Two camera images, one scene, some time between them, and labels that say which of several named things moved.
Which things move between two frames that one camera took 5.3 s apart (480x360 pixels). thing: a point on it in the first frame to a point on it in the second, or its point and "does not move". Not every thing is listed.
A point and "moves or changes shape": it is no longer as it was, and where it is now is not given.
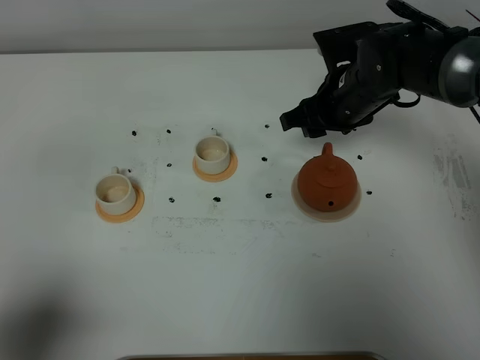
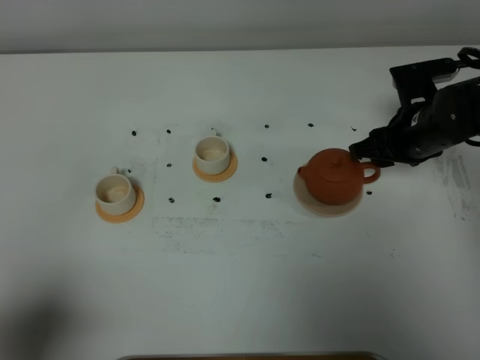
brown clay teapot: [327, 182] moves or changes shape
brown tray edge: [257, 356] does not move
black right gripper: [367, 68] to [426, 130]
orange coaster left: [127, 216] does not move
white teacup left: [115, 193] does not move
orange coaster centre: [219, 177] does not move
